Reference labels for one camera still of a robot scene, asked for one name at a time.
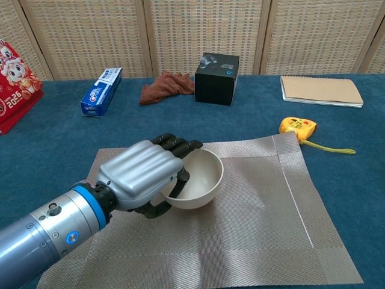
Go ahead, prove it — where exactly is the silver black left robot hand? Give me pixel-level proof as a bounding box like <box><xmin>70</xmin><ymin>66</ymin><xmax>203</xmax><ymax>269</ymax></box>
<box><xmin>96</xmin><ymin>132</ymin><xmax>204</xmax><ymax>219</ymax></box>

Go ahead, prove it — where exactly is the cream ceramic bowl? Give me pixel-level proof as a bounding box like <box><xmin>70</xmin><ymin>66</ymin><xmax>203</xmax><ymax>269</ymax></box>
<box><xmin>152</xmin><ymin>148</ymin><xmax>224</xmax><ymax>211</ymax></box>

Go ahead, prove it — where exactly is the grey woven placemat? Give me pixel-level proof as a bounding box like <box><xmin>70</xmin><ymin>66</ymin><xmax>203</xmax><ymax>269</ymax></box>
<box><xmin>35</xmin><ymin>131</ymin><xmax>365</xmax><ymax>289</ymax></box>

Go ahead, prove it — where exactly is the blue white toothpaste box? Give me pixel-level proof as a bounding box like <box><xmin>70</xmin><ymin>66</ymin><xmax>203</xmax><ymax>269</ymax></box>
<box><xmin>80</xmin><ymin>66</ymin><xmax>123</xmax><ymax>117</ymax></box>

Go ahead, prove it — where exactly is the brown crumpled cloth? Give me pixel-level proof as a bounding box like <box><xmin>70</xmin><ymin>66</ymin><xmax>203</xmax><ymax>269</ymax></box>
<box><xmin>138</xmin><ymin>71</ymin><xmax>196</xmax><ymax>106</ymax></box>

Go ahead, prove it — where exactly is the black cardboard box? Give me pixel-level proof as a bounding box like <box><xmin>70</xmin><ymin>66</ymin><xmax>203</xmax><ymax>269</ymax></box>
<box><xmin>194</xmin><ymin>52</ymin><xmax>241</xmax><ymax>107</ymax></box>

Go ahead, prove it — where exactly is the red desk calendar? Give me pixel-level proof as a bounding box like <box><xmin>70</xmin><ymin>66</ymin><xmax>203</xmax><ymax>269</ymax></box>
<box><xmin>0</xmin><ymin>39</ymin><xmax>45</xmax><ymax>135</ymax></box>

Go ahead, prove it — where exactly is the woven bamboo folding screen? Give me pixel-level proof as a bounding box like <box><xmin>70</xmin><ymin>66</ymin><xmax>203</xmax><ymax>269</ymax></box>
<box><xmin>0</xmin><ymin>0</ymin><xmax>385</xmax><ymax>81</ymax></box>

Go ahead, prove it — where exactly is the yellow tape measure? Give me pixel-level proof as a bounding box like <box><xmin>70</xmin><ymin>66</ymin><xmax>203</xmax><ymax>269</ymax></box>
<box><xmin>279</xmin><ymin>117</ymin><xmax>357</xmax><ymax>155</ymax></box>

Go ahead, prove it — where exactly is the kraft spiral notebook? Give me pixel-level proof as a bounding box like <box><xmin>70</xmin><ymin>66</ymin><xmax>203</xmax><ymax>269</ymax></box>
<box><xmin>280</xmin><ymin>75</ymin><xmax>365</xmax><ymax>108</ymax></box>

